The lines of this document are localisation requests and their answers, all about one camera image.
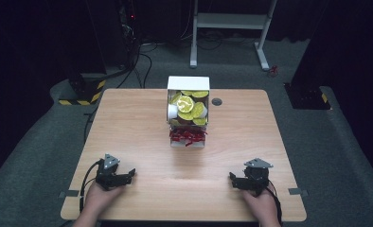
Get person's left hand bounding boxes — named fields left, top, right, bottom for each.
left=83, top=181, right=126, bottom=218

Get black floor cables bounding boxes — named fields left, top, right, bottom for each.
left=83, top=31, right=159, bottom=143

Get white dispenser box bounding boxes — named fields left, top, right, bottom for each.
left=166, top=75, right=211, bottom=148

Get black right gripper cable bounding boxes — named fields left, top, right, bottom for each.
left=267, top=179, right=284, bottom=225

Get grey tape strip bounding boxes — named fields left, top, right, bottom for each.
left=58, top=189, right=80, bottom=199
left=288, top=187, right=310, bottom=197

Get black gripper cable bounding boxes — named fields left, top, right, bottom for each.
left=79, top=159, right=104, bottom=214
left=267, top=179, right=284, bottom=225

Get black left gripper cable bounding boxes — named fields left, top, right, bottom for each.
left=79, top=159, right=104, bottom=214

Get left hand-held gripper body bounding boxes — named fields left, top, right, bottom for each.
left=95, top=153, right=123, bottom=192

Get white metal stand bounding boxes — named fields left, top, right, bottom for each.
left=189, top=0, right=277, bottom=72

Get person's right hand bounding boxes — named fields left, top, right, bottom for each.
left=240, top=185, right=281, bottom=221

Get pile of green-lidded cups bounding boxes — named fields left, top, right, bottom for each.
left=168, top=90, right=209, bottom=127

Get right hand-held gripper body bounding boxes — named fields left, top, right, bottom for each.
left=242, top=157, right=275, bottom=197

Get black yellow striped stand base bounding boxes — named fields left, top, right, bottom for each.
left=58, top=74, right=107, bottom=107

